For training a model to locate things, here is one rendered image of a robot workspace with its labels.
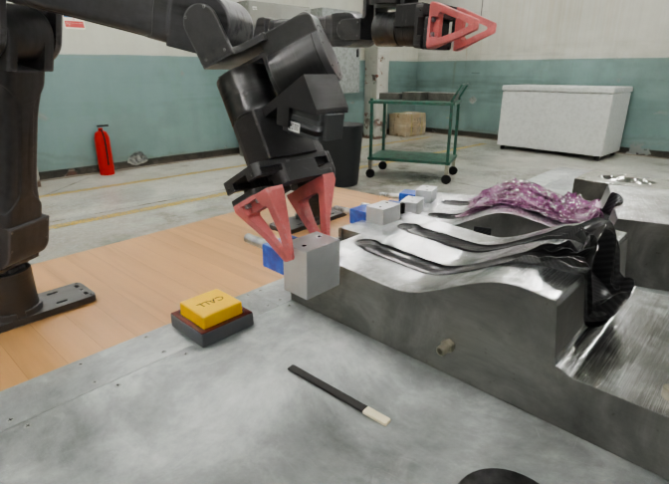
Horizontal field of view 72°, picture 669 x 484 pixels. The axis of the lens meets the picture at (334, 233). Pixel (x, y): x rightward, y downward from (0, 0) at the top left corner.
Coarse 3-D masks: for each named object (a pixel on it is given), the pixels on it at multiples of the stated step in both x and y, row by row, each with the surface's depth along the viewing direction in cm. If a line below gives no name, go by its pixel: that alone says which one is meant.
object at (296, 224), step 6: (312, 198) 104; (318, 198) 104; (312, 204) 104; (318, 204) 105; (312, 210) 105; (318, 210) 105; (294, 216) 109; (318, 216) 106; (336, 216) 110; (342, 216) 112; (294, 222) 104; (300, 222) 104; (318, 222) 106; (276, 228) 102; (294, 228) 100; (300, 228) 102; (306, 228) 103
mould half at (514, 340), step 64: (448, 256) 66; (384, 320) 58; (448, 320) 51; (512, 320) 46; (576, 320) 48; (640, 320) 53; (512, 384) 48; (576, 384) 43; (640, 384) 42; (640, 448) 40
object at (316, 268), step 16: (256, 240) 55; (304, 240) 49; (320, 240) 49; (336, 240) 49; (272, 256) 50; (304, 256) 46; (320, 256) 47; (336, 256) 49; (288, 272) 49; (304, 272) 47; (320, 272) 48; (336, 272) 50; (288, 288) 49; (304, 288) 47; (320, 288) 49
